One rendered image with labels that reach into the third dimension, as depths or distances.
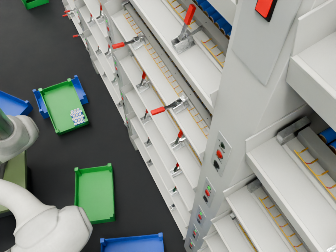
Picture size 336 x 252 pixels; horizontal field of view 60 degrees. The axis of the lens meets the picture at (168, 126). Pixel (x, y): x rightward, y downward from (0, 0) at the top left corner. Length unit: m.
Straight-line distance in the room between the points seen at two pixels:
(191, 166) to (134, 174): 0.84
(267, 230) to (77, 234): 0.40
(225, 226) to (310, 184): 0.41
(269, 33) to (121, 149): 1.52
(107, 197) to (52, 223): 0.98
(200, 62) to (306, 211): 0.31
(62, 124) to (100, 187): 0.50
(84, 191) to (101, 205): 0.13
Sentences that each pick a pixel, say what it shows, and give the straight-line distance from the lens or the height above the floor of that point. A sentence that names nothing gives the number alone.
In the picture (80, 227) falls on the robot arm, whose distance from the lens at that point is 0.71.
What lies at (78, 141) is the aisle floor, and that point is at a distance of 1.87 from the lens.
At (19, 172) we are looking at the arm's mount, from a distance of 1.62.
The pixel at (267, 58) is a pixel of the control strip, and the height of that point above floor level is 1.31.
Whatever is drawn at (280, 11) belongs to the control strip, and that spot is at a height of 1.37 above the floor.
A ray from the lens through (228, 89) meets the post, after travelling 0.44.
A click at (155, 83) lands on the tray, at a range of 0.81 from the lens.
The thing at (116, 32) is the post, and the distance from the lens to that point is 1.10.
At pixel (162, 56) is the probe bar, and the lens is 0.83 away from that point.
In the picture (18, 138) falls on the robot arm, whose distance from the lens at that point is 1.40.
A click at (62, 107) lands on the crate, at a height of 0.07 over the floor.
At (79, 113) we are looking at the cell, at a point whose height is 0.09.
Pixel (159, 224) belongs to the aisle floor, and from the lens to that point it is 1.59.
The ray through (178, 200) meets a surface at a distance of 1.28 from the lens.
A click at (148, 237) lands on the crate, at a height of 0.02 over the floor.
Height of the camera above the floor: 1.54
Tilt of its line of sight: 56 degrees down
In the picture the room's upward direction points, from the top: straight up
